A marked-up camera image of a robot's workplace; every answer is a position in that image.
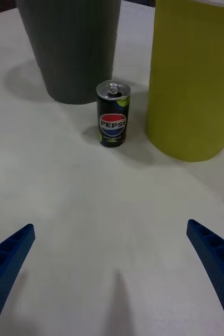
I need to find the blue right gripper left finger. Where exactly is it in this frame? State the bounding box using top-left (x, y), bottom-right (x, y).
top-left (0, 223), bottom-right (36, 336)

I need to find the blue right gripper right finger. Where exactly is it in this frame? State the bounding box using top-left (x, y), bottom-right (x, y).
top-left (186, 219), bottom-right (224, 336)

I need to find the black drink can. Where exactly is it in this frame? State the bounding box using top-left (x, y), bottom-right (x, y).
top-left (96, 80), bottom-right (131, 148)

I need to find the yellow-green plastic waste bin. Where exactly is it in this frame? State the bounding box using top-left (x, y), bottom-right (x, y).
top-left (145, 0), bottom-right (224, 162)

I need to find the grey plastic waste bin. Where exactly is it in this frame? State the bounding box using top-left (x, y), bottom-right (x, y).
top-left (16, 0), bottom-right (122, 105)

